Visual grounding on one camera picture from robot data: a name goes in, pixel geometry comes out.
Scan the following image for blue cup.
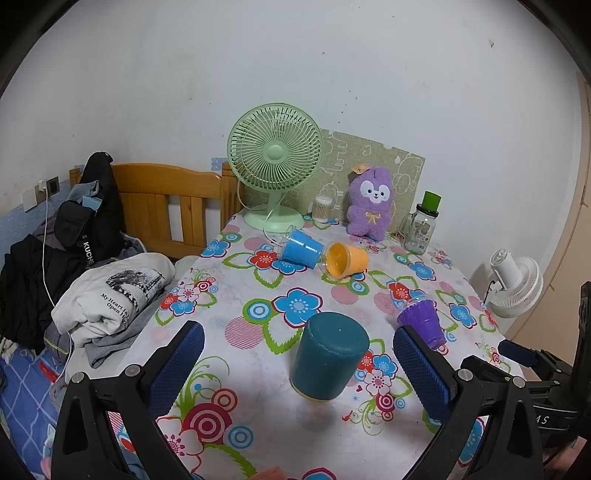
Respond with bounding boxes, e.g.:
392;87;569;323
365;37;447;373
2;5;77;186
276;226;325;271

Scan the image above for cotton swab container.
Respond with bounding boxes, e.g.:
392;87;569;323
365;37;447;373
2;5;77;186
314;195;334;225

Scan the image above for black bag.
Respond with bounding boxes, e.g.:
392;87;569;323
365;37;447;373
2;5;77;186
54;151;125;268

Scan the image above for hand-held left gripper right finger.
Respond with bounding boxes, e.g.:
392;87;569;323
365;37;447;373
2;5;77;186
392;324;550;480

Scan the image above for white charging cable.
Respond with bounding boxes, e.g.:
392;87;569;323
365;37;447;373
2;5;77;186
41;187;75;385

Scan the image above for black clothes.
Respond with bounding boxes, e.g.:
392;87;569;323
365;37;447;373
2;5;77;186
0;234;89;352

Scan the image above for green fan cable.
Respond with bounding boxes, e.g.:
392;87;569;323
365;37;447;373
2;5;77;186
236;179;296;247

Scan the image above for green desk fan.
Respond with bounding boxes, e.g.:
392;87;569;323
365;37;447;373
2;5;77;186
227;103;324;230

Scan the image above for white fan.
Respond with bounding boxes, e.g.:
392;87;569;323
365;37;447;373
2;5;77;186
482;248;544;319

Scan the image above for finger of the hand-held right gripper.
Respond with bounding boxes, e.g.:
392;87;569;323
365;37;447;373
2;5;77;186
461;354;571;398
498;339;578;386

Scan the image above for purple cup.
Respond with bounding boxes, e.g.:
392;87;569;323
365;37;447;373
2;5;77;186
396;295;448;350

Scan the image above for glass jar with green lid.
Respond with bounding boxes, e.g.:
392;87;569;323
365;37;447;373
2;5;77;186
401;191;441;254

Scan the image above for teal cup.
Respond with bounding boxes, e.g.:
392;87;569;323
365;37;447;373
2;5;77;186
290;311;371;404

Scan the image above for blue checked bed sheet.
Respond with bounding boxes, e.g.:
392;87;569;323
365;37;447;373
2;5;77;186
0;344;139;480

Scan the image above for purple plush toy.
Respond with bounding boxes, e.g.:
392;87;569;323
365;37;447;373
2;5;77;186
346;166;396;241

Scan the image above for orange cup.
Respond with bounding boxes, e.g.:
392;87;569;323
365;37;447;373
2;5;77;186
322;242;370;281

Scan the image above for wooden bed headboard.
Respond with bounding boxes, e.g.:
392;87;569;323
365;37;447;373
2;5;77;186
69;162;243;261

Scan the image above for white folded printed shirt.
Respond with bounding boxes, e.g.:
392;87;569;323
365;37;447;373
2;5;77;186
51;253;176;348

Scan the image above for blue denim garment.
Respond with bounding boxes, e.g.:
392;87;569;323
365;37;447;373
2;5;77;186
69;181;102;205

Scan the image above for grey folded garment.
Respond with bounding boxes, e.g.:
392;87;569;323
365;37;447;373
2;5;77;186
85;295;172;370

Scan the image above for floral tablecloth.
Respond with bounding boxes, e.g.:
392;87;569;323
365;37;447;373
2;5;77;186
154;212;527;480

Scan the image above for green patterned board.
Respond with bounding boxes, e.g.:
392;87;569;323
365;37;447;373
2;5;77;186
302;128;426;232

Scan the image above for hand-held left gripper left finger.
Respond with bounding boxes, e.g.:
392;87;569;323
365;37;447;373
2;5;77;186
52;320;206;480

